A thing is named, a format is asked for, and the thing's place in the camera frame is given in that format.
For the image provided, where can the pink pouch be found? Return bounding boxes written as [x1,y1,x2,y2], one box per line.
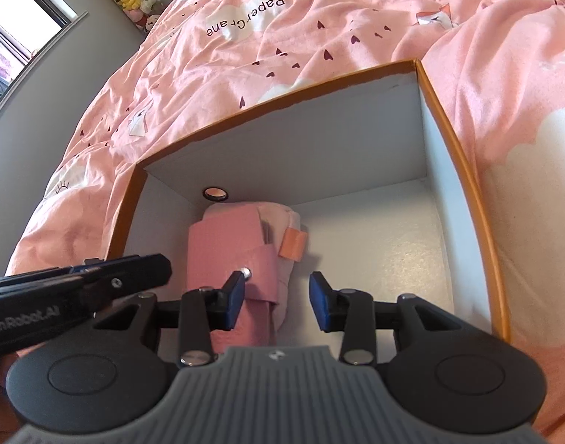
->
[186,202,308,354]

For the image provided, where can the orange cardboard box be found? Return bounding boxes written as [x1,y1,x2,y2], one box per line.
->
[107,60,511,352]

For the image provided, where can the small round compact mirror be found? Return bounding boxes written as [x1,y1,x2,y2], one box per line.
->
[202,186,229,202]

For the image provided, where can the window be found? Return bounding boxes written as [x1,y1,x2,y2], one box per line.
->
[0,0,82,108]

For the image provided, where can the pink patterned duvet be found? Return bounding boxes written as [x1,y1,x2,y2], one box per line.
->
[7,0,565,443]

